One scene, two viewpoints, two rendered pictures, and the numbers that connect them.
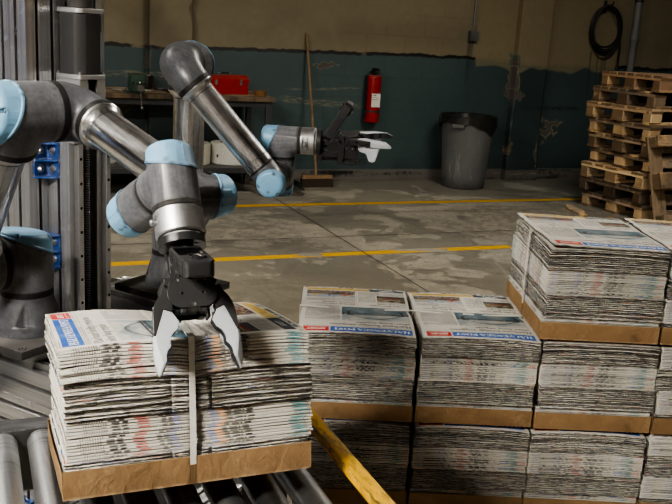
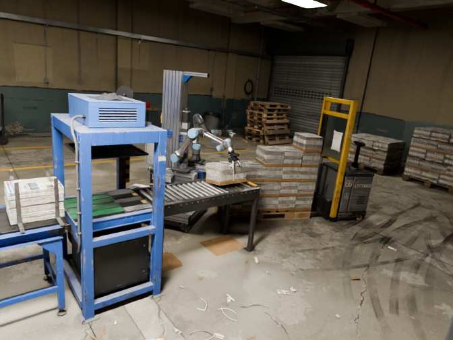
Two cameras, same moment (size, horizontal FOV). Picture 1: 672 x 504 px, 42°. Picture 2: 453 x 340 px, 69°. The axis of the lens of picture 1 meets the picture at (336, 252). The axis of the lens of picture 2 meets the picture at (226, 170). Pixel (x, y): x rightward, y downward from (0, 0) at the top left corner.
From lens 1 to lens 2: 2.64 m
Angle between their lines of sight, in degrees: 16
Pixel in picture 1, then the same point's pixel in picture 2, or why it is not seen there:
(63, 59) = (183, 120)
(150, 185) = (226, 144)
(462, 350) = (252, 168)
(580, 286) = (270, 157)
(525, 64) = (226, 97)
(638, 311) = (280, 161)
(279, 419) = (242, 175)
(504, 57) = (220, 95)
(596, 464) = (273, 187)
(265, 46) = (152, 92)
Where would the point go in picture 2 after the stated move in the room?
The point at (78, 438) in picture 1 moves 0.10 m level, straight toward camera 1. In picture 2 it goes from (221, 177) to (226, 180)
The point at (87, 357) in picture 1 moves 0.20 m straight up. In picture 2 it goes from (223, 166) to (224, 149)
